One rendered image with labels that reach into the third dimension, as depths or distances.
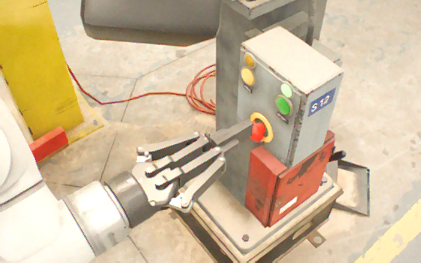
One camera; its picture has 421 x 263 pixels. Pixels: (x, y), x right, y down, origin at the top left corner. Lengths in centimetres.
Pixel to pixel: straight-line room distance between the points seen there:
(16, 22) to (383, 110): 181
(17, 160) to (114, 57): 207
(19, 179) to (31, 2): 126
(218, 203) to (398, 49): 173
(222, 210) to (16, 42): 103
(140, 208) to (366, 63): 218
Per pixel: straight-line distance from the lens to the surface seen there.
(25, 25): 176
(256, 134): 76
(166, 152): 63
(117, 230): 55
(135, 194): 55
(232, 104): 121
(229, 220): 145
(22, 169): 52
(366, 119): 226
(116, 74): 242
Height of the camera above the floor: 156
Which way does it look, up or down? 49 degrees down
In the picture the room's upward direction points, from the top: straight up
